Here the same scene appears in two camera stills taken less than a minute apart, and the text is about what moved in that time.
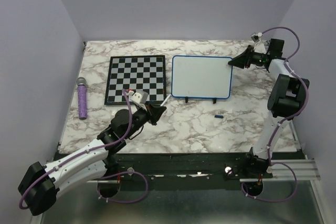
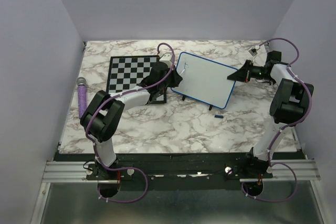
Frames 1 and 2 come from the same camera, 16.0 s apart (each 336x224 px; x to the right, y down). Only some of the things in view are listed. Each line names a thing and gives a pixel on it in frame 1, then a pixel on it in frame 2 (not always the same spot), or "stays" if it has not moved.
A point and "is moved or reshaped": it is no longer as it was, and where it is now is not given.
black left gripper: x=154 y=113 to x=176 y=79
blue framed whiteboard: x=201 y=76 is moved or reshaped
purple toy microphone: x=82 y=94 stays
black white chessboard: x=144 y=73 stays
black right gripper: x=244 y=59 to x=241 y=74
